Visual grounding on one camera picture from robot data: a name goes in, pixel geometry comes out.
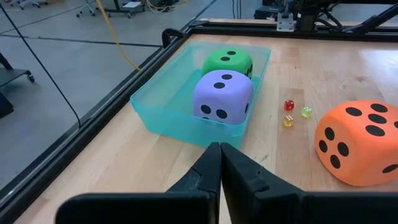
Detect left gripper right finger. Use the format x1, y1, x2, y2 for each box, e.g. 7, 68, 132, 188
221, 142, 398, 224

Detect yellow cable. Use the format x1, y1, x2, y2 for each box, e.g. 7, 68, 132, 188
95, 0, 142, 72

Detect black metal table frame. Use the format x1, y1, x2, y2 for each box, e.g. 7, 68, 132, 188
0, 2, 398, 224

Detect large orange foam die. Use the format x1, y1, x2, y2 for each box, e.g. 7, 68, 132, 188
313, 99, 398, 187

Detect small yellow clear die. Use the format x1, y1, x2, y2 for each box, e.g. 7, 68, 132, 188
282, 114, 295, 128

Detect black rolling cart base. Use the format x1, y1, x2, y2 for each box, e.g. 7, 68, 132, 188
0, 51, 35, 88

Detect black frame corner clip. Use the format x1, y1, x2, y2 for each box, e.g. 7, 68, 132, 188
161, 27, 185, 48

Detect silver mounting bracket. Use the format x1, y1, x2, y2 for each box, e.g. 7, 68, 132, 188
275, 12, 295, 32

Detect teal translucent plastic bin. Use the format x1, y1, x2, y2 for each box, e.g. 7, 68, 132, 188
129, 41, 272, 149

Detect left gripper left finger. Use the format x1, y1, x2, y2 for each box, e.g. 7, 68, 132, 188
55, 142, 222, 224

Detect large purple foam die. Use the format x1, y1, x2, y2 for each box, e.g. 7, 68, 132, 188
192, 69, 254, 126

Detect large green foam die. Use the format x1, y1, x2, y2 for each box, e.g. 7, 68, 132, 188
201, 48, 254, 80

